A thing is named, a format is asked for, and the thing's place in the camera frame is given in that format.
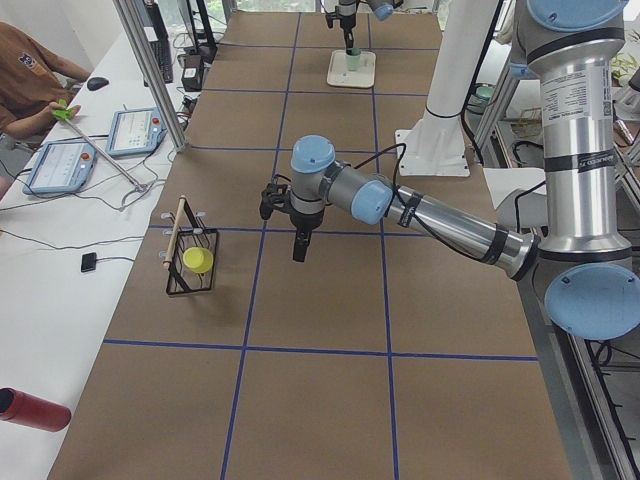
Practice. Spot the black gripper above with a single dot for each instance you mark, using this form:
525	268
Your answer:
305	221
344	19

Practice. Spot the light green cup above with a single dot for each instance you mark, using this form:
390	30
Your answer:
352	58

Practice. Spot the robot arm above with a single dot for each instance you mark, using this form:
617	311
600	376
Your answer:
382	9
581	270

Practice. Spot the cream rabbit tray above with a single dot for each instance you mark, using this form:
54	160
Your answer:
338	76

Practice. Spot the yellow cup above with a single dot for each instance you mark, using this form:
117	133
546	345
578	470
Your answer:
199	260

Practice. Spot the black power adapter box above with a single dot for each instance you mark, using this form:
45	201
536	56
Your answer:
192	73

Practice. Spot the black keyboard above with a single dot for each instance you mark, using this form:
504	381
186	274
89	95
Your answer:
162	53

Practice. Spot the right teach pendant tablet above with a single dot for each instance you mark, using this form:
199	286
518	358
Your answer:
135	132

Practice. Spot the teach pendant tablet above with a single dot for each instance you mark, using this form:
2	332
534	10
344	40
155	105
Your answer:
61	167
135	132

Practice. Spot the small black square device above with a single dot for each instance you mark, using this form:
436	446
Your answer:
88	262

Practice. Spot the white chair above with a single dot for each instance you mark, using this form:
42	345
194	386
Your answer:
507	187

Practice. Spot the left teach pendant tablet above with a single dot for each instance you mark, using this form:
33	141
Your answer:
61	167

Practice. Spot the black computer mouse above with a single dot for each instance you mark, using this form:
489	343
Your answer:
96	83

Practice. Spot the metal reacher stick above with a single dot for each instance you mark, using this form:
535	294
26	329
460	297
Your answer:
62	113

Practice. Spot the person in brown shirt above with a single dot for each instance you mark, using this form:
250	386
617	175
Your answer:
30	91

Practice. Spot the red cylinder bottle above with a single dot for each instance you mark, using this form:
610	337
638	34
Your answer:
27	410

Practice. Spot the black wire cup rack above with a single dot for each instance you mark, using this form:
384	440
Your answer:
194	233

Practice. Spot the wooden rack handle dowel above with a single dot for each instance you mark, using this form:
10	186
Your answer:
176	229

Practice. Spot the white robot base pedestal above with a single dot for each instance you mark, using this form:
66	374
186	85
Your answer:
437	145

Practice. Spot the aluminium frame post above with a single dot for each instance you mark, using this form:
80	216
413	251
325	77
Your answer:
132	24

